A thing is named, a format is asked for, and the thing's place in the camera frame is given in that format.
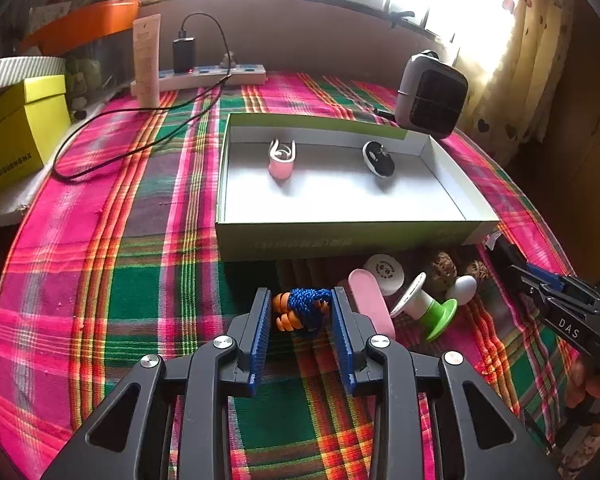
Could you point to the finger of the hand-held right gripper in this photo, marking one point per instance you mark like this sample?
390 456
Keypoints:
550 278
565 322

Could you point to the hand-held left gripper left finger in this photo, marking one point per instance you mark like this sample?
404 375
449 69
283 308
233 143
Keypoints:
260 340

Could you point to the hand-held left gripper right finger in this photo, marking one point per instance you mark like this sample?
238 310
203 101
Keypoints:
342 340

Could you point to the pink oblong case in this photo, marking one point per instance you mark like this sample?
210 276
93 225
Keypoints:
372 305

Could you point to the white egg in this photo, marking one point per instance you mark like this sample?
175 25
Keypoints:
464 290

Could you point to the green white spool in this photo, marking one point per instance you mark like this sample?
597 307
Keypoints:
430 307

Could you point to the brown walnut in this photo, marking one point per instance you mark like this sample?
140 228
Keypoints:
442 265
475 270

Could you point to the white cardboard box green sides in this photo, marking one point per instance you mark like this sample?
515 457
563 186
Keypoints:
330 200

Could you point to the person's right hand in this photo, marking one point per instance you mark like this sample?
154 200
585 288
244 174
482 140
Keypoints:
597 390

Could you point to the white round disc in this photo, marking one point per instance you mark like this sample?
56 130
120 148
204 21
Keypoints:
386 272

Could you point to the pink white clip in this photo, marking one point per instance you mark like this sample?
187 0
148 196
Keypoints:
281 162

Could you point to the black white round gadget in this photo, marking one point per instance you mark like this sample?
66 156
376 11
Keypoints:
378 158

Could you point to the grey black space heater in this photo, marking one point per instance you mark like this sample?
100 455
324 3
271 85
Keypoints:
430 95

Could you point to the cream heart print curtain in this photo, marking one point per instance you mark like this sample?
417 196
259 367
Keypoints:
525 60

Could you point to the white power strip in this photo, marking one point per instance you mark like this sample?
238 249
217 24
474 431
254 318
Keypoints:
215 77

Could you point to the white plug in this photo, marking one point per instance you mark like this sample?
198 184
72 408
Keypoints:
227 59

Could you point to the black charger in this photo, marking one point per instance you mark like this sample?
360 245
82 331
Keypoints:
184 55

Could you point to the cream tube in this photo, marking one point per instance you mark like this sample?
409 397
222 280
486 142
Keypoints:
146 62

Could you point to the yellow cardboard box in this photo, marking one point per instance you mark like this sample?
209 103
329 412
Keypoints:
20 130

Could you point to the striped box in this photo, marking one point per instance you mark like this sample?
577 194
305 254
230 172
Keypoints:
30 67

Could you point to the storage bin with orange lid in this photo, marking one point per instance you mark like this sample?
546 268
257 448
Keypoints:
85 25

